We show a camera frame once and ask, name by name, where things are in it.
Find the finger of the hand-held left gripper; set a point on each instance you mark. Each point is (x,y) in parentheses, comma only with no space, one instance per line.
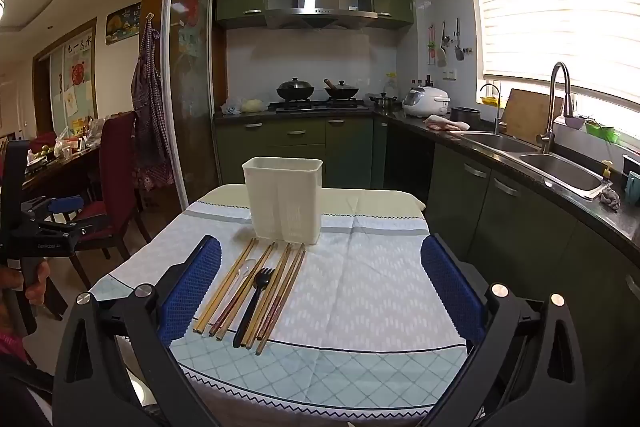
(65,204)
(85,227)

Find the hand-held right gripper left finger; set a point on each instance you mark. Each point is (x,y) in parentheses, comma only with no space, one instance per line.
(195,287)

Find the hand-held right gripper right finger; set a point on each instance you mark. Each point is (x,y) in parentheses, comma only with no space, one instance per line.
(450,287)

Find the light wooden chopstick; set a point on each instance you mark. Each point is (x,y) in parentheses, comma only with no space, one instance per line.
(272,279)
(223,287)
(275,307)
(229,287)
(280,307)
(237,307)

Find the clear plastic spoon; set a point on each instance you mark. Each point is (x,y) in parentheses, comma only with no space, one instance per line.
(247,268)

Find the black plastic fork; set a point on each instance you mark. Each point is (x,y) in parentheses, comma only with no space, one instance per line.
(247,317)

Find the cream plastic utensil holder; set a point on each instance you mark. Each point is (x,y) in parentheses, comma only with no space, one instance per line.
(282,199)

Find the person's left hand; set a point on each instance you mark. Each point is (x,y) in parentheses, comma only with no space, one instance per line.
(39,284)

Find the wooden dining table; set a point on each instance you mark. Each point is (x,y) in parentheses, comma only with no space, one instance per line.
(55,167)

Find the red chair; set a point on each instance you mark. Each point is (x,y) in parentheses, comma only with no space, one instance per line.
(117,167)

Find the clutter of packets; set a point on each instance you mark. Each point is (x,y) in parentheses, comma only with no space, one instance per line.
(80,137)

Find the green sink base cabinet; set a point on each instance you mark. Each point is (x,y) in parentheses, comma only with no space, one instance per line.
(525,247)

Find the patterned white tablecloth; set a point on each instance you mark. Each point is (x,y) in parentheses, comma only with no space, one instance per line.
(350,282)

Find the door with paper sheets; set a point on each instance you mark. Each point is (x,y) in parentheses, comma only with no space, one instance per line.
(75,82)

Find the checked apron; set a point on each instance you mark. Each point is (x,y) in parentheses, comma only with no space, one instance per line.
(150,117)

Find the black kitchen countertop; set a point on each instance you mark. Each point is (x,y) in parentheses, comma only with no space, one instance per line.
(435,132)

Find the steel double sink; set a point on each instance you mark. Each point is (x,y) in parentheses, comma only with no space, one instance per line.
(565,172)

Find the pink cloth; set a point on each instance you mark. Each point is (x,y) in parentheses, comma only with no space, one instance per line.
(445,124)

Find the green stove base cabinet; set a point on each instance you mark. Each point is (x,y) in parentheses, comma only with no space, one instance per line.
(300,157)

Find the black pot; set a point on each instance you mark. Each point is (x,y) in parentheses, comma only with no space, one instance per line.
(466,117)

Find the small faucet with yellow tag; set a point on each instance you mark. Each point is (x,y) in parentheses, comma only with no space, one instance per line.
(496,117)

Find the grey rag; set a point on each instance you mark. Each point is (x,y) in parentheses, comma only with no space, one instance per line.
(611,201)

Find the bluish plastic bag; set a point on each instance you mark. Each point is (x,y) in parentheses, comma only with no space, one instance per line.
(230,107)

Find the white rice cooker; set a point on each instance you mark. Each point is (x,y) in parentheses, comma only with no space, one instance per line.
(425,103)

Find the wooden cutting board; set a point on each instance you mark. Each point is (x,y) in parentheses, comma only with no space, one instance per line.
(527,117)

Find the pale yellow bag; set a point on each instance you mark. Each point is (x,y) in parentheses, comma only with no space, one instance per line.
(252,106)

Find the printed glass sliding door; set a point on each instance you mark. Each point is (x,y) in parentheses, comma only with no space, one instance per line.
(192,57)

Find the small steel pot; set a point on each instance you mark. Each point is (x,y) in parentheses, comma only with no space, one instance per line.
(384,103)

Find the tall steel faucet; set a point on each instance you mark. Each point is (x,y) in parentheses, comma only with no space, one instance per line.
(551,107)

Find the purple bowl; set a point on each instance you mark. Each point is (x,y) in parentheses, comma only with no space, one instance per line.
(575,122)

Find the clear bottle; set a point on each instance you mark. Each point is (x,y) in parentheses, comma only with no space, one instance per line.
(391,84)

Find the green plastic container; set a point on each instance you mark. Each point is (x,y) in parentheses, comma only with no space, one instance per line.
(602,132)

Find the gas stove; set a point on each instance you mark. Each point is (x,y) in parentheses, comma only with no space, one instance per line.
(320,107)

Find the black wok with lid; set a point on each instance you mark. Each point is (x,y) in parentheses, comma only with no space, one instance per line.
(295,91)

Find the white spatula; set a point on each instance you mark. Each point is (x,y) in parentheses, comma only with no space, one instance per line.
(442,56)

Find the dark hanging spatula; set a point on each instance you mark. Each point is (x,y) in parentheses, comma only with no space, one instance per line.
(459,52)

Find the red and green hanging tool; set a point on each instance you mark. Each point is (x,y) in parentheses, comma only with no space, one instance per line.
(431,44)

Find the steel range hood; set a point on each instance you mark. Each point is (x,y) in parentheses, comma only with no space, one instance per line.
(315,2)

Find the wall poster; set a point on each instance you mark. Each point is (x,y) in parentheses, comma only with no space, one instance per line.
(123,24)

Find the white wall socket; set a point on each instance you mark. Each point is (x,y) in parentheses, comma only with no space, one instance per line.
(450,75)

